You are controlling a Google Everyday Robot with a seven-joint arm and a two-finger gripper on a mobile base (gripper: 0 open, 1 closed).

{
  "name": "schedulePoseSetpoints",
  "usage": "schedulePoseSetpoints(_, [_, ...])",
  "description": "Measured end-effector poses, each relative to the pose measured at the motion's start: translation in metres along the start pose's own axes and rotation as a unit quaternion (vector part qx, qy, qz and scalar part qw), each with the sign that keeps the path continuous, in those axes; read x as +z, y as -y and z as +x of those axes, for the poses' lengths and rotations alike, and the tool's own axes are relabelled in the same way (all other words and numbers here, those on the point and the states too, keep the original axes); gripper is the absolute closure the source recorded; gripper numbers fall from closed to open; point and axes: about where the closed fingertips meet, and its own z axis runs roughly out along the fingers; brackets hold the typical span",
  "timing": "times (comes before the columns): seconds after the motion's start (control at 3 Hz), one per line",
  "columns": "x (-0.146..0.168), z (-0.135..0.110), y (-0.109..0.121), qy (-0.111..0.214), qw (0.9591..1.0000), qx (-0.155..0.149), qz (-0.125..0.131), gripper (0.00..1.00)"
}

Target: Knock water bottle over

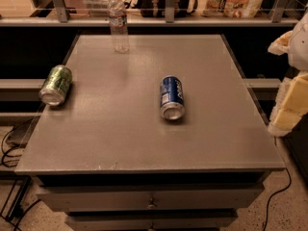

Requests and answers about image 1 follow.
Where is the clear plastic water bottle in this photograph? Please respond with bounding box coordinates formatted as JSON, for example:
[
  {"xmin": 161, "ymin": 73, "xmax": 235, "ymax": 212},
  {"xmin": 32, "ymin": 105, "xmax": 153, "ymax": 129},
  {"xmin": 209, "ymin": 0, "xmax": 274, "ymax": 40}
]
[{"xmin": 108, "ymin": 0, "xmax": 129, "ymax": 53}]

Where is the blue soda can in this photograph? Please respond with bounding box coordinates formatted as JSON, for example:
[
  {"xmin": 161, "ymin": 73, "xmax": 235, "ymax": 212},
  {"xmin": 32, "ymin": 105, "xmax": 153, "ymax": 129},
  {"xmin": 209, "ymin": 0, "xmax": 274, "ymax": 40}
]
[{"xmin": 160, "ymin": 76, "xmax": 185, "ymax": 120}]

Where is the grey drawer cabinet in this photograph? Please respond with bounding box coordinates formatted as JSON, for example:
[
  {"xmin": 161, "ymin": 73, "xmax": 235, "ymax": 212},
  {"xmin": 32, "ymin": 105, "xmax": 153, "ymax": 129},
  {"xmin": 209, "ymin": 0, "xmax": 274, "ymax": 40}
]
[{"xmin": 16, "ymin": 35, "xmax": 284, "ymax": 231}]

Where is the black wire floor stand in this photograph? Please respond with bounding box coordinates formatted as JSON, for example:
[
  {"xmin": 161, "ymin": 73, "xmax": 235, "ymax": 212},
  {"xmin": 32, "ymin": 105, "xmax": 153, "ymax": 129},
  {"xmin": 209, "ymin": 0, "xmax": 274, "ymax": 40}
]
[{"xmin": 0, "ymin": 175, "xmax": 40, "ymax": 231}]

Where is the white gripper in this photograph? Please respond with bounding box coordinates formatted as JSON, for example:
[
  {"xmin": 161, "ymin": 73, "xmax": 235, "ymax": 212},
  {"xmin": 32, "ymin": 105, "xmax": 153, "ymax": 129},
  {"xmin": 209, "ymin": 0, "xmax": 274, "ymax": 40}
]
[{"xmin": 268, "ymin": 13, "xmax": 308, "ymax": 137}]

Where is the green soda can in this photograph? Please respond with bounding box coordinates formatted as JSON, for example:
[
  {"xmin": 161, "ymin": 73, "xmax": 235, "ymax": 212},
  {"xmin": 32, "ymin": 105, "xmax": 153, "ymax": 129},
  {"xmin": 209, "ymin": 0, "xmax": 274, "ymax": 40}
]
[{"xmin": 38, "ymin": 64, "xmax": 72, "ymax": 106}]

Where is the black cables left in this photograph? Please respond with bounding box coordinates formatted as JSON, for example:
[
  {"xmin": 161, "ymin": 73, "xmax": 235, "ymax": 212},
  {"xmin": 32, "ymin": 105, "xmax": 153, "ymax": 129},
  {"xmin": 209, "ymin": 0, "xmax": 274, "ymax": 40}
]
[{"xmin": 0, "ymin": 117, "xmax": 35, "ymax": 168}]

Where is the black floor cable right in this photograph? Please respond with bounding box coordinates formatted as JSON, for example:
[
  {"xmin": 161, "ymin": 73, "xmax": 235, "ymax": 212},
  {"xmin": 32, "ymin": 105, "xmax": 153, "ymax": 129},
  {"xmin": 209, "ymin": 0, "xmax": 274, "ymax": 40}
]
[{"xmin": 262, "ymin": 137, "xmax": 293, "ymax": 231}]

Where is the grey metal shelf rail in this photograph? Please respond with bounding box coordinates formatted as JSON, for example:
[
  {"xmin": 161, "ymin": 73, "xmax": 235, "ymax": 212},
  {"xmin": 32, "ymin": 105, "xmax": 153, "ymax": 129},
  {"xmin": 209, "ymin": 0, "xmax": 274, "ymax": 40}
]
[{"xmin": 0, "ymin": 0, "xmax": 307, "ymax": 27}]

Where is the printed snack bag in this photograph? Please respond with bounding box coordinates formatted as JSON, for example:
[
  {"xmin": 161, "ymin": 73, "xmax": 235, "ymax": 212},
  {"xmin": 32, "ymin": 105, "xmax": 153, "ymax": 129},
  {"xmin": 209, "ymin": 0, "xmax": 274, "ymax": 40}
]
[{"xmin": 202, "ymin": 0, "xmax": 263, "ymax": 18}]

